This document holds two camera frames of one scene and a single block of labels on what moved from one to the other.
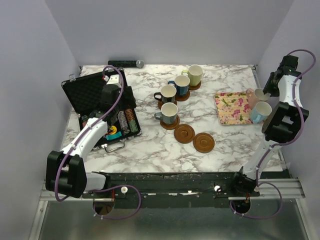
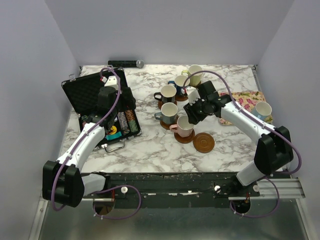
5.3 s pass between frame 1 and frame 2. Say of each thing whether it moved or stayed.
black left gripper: stayed
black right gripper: moved
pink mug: moved
